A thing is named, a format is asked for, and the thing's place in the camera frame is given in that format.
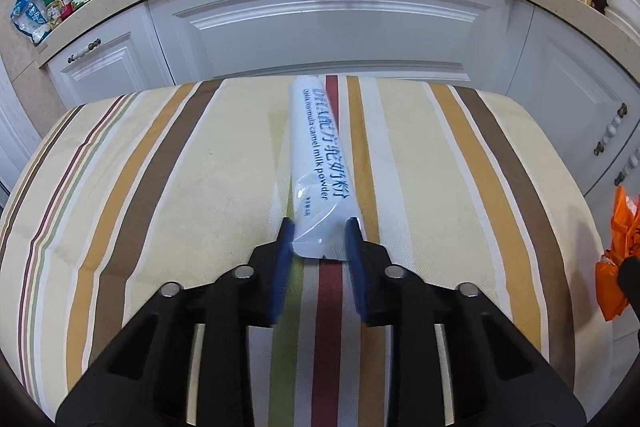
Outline orange wrapper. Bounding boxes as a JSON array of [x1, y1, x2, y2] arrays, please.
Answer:
[[594, 186, 639, 321]]

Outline white blue milk powder sachet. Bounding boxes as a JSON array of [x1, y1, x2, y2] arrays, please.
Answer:
[[290, 76, 360, 261]]

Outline striped tablecloth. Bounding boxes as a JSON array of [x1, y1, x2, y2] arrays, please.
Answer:
[[1, 76, 613, 426]]

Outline white stacked bowls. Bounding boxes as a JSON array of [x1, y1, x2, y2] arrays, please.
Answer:
[[605, 0, 639, 31]]

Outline blue white snack bag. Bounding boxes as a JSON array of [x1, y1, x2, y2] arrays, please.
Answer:
[[10, 0, 51, 46]]

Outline cabinet door handle right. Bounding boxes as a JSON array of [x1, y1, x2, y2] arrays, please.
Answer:
[[614, 147, 640, 186]]

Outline cabinet door handle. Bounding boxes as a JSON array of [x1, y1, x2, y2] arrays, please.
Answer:
[[614, 147, 640, 186], [593, 103, 628, 156]]

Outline cabinet door handle left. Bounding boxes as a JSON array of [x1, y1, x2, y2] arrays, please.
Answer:
[[593, 103, 628, 156]]

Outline drawer handle left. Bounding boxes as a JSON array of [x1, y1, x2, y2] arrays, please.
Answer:
[[67, 38, 101, 64]]

